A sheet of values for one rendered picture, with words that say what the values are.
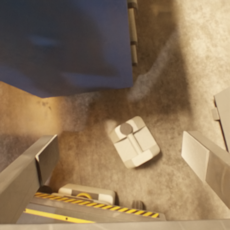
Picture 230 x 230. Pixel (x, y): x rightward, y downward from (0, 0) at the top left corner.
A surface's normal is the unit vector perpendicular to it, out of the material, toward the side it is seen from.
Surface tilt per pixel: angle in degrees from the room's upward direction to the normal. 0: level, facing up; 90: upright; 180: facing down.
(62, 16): 90
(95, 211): 0
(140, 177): 0
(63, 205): 0
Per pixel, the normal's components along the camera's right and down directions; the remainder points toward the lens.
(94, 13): 0.09, 0.98
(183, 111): -0.14, -0.15
